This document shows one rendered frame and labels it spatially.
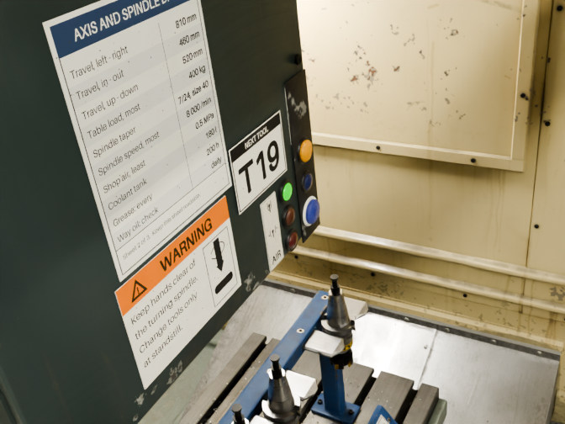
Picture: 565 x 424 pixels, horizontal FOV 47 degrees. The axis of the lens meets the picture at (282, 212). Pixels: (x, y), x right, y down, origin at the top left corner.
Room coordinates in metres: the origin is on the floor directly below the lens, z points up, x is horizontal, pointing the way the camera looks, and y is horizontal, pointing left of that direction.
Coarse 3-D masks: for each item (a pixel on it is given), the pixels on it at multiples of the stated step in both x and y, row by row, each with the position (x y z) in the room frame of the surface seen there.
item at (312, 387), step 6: (288, 372) 0.83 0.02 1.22; (294, 372) 0.83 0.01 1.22; (288, 378) 0.82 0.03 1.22; (294, 378) 0.82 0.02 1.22; (300, 378) 0.82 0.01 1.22; (306, 378) 0.81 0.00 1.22; (312, 378) 0.81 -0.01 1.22; (294, 384) 0.80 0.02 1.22; (300, 384) 0.80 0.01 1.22; (306, 384) 0.80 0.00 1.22; (312, 384) 0.80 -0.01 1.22; (294, 390) 0.79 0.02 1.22; (300, 390) 0.79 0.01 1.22; (306, 390) 0.79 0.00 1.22; (312, 390) 0.79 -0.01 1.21; (300, 396) 0.78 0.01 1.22; (306, 396) 0.77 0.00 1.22
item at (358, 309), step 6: (348, 300) 1.01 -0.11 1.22; (354, 300) 1.00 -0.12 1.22; (360, 300) 1.00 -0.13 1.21; (348, 306) 0.99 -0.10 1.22; (354, 306) 0.99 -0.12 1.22; (360, 306) 0.98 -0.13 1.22; (366, 306) 0.98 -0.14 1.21; (354, 312) 0.97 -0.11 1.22; (360, 312) 0.97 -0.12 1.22; (366, 312) 0.97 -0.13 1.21
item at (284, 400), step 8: (272, 376) 0.75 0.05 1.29; (280, 376) 0.75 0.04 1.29; (272, 384) 0.75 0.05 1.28; (280, 384) 0.74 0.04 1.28; (288, 384) 0.76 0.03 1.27; (272, 392) 0.74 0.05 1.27; (280, 392) 0.74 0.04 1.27; (288, 392) 0.75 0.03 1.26; (272, 400) 0.74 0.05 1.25; (280, 400) 0.74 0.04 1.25; (288, 400) 0.74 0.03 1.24; (272, 408) 0.74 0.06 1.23; (280, 408) 0.74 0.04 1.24; (288, 408) 0.74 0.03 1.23
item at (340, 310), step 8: (328, 296) 0.94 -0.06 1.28; (336, 296) 0.93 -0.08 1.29; (328, 304) 0.94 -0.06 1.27; (336, 304) 0.93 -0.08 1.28; (344, 304) 0.93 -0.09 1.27; (328, 312) 0.94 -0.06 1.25; (336, 312) 0.93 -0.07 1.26; (344, 312) 0.93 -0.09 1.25; (328, 320) 0.93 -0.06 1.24; (336, 320) 0.92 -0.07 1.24; (344, 320) 0.92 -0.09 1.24
